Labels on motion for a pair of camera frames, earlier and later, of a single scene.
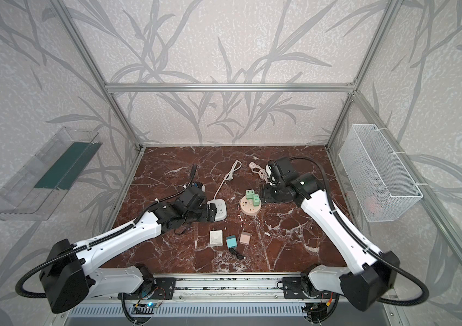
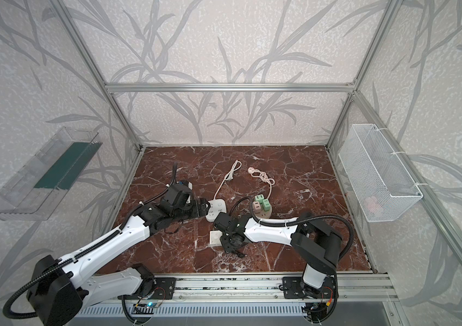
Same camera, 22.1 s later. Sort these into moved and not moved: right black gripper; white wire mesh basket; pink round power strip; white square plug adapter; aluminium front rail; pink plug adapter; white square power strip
Moved: pink round power strip; right black gripper; pink plug adapter
Not moved: white square plug adapter; white wire mesh basket; aluminium front rail; white square power strip
